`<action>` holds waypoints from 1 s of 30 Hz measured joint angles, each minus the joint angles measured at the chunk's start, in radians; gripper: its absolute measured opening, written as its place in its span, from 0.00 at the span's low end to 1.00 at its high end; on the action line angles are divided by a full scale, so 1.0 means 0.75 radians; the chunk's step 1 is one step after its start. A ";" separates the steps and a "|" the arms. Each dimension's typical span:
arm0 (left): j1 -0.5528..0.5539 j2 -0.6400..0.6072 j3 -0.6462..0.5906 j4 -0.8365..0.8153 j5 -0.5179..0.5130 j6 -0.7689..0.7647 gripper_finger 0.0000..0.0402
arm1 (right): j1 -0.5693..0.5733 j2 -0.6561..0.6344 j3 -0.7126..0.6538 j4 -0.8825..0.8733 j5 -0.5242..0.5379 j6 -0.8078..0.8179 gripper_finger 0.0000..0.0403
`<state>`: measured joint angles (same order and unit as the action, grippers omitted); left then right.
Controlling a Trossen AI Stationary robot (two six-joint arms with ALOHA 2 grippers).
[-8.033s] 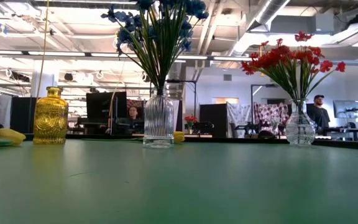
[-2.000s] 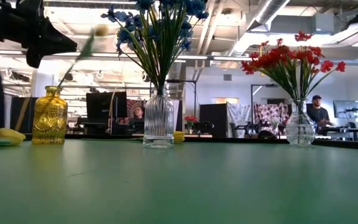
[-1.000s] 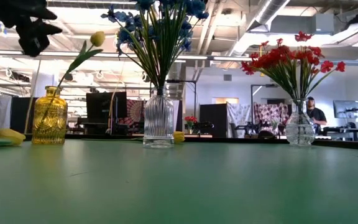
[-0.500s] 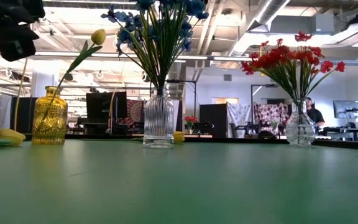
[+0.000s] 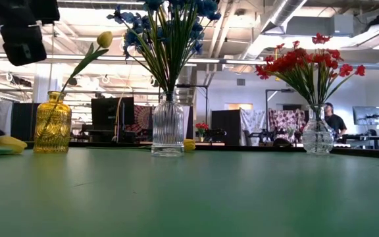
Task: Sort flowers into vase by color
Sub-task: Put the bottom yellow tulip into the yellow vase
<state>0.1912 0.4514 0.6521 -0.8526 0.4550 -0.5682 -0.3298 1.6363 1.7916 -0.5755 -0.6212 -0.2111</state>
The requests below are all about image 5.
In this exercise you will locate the mandala tapestry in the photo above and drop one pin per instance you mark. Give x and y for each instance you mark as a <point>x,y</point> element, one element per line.
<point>143,120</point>

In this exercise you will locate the blue flower bunch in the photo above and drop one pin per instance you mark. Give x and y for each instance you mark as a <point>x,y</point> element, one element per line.
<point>168,49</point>
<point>206,8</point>
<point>130,36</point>

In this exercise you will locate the clear ribbed glass vase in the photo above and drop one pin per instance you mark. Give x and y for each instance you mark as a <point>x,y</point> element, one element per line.
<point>168,131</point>

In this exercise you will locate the small red flower vase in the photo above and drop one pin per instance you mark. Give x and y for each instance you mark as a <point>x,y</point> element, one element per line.
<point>202,126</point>

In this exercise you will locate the person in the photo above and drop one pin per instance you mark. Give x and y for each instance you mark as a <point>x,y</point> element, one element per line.
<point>336,121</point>

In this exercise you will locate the yellow tulip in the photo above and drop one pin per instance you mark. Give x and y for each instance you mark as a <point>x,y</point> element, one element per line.
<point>189,145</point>
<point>105,39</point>
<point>10,143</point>

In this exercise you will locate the black table frame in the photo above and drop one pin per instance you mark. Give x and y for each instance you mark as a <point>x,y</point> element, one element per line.
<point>367,153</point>

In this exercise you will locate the black monitor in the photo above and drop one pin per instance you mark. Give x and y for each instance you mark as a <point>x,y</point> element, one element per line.
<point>110,110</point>

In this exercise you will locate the clear round textured glass vase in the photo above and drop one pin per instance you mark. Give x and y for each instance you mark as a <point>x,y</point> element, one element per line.
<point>318,138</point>

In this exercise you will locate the black panel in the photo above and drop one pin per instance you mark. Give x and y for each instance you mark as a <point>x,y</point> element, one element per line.
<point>23,120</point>

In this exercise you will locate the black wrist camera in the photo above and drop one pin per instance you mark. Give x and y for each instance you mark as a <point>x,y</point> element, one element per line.
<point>23,46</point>

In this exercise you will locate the black partition cabinet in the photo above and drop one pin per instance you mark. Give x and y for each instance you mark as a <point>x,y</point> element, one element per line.
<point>225,123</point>

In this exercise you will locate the green table mat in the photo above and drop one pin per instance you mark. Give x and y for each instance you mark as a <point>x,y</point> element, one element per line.
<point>176,197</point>

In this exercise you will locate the yellow glass vase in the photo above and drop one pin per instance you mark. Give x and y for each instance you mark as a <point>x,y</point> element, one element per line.
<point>61,125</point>

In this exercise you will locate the grey screen monitor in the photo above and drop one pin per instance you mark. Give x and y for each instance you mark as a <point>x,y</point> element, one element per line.
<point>367,113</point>

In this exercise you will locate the white patterned cloth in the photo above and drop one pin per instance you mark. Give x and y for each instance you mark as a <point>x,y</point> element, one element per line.
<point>252,120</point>

